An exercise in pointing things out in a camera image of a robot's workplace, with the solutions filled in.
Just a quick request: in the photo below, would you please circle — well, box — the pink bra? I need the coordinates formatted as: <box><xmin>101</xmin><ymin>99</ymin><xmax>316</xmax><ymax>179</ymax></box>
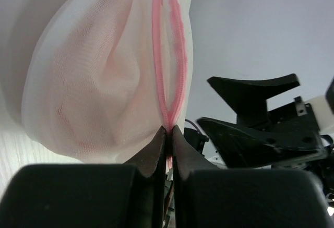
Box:
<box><xmin>49</xmin><ymin>0</ymin><xmax>161</xmax><ymax>160</ymax></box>

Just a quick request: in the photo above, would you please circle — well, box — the pink mesh laundry bag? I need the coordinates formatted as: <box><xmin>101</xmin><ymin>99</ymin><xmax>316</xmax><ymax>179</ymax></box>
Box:
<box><xmin>21</xmin><ymin>0</ymin><xmax>193</xmax><ymax>163</ymax></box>

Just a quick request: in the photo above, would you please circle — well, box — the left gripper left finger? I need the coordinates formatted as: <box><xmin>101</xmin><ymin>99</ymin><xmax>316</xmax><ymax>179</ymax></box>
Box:
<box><xmin>1</xmin><ymin>128</ymin><xmax>166</xmax><ymax>227</ymax></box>

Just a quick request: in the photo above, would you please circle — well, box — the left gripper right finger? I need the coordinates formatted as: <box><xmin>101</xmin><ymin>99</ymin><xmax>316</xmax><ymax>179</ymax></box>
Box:
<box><xmin>171</xmin><ymin>127</ymin><xmax>333</xmax><ymax>227</ymax></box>

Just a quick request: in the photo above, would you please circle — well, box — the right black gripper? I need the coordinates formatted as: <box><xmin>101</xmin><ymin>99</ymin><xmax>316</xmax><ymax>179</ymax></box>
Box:
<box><xmin>197</xmin><ymin>74</ymin><xmax>333</xmax><ymax>169</ymax></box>

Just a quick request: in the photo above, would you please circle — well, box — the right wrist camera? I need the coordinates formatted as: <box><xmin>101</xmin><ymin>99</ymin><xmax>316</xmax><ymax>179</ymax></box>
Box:
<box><xmin>306</xmin><ymin>79</ymin><xmax>333</xmax><ymax>135</ymax></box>

